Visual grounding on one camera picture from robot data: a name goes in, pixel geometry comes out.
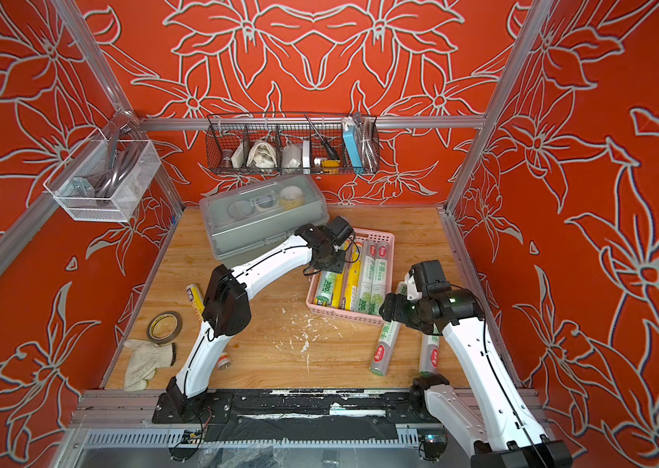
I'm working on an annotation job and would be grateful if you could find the green capped wrap roll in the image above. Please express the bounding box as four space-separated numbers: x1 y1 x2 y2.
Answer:
314 271 338 307

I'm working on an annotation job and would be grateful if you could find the long yellow wrap roll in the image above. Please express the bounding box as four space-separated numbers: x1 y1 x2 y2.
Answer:
330 273 344 309

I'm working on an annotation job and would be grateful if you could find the long white green wrap roll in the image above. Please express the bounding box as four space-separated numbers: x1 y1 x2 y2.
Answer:
369 300 401 376

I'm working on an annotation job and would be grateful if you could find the short red yellow wrap roll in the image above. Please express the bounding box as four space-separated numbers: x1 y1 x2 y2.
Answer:
186 284 232 371

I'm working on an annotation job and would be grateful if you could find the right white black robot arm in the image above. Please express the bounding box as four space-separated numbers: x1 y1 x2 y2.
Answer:
380 261 573 467

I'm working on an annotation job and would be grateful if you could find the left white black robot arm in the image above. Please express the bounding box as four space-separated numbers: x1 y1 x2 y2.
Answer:
166 216 355 415

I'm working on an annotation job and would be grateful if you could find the grey lidded storage box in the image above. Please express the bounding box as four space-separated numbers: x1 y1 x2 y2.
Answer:
199 175 329 263

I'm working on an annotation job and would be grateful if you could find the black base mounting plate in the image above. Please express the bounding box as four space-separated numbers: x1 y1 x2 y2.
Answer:
152 388 438 424

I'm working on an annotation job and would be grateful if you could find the brown tape roll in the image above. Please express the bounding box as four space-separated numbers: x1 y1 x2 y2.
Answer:
146 311 183 345

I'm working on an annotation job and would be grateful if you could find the white cloth glove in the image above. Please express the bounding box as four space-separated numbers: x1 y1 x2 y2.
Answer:
124 339 177 391

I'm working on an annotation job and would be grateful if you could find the black handled screwdriver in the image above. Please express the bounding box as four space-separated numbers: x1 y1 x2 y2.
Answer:
304 115 340 161

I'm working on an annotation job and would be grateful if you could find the blue box in wire basket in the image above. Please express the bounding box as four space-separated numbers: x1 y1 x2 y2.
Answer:
341 117 364 175

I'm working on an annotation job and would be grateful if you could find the black wire wall basket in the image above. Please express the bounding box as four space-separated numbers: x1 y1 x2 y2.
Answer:
206 113 381 176

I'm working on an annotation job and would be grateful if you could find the clear wall bin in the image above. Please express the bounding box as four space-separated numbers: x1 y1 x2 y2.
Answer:
44 131 161 223

